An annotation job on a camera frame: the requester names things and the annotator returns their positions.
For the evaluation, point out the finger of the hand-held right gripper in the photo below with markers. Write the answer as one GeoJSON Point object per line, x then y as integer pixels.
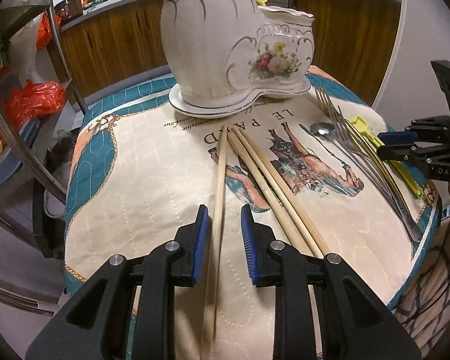
{"type": "Point", "coordinates": [397, 153]}
{"type": "Point", "coordinates": [395, 138]}

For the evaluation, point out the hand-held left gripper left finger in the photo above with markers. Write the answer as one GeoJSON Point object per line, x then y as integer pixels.
{"type": "Point", "coordinates": [200, 240]}

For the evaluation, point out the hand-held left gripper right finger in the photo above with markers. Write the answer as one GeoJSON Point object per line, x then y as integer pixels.
{"type": "Point", "coordinates": [249, 247]}

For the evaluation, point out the silver fork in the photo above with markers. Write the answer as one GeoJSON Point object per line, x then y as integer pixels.
{"type": "Point", "coordinates": [324, 101]}
{"type": "Point", "coordinates": [339, 123]}

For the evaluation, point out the silver spoon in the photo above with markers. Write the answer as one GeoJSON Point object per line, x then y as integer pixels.
{"type": "Point", "coordinates": [322, 129]}

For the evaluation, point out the white floral ceramic cutlery holder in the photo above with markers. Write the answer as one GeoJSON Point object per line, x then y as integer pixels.
{"type": "Point", "coordinates": [202, 45]}

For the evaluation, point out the printed quilted tablecloth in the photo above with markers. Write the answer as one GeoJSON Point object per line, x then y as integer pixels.
{"type": "Point", "coordinates": [135, 195]}

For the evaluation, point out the wooden kitchen counter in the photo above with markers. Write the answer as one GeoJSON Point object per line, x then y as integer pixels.
{"type": "Point", "coordinates": [127, 37]}

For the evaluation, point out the red plastic bag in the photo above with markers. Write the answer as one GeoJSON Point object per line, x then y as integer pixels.
{"type": "Point", "coordinates": [33, 99]}
{"type": "Point", "coordinates": [45, 32]}

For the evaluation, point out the metal shelf rack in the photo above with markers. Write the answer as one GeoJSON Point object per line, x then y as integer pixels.
{"type": "Point", "coordinates": [54, 45]}

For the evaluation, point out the white plastic bag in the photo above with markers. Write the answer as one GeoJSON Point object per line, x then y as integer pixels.
{"type": "Point", "coordinates": [26, 52]}

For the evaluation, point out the dark red cooking pot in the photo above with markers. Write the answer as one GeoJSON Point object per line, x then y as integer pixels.
{"type": "Point", "coordinates": [69, 7]}

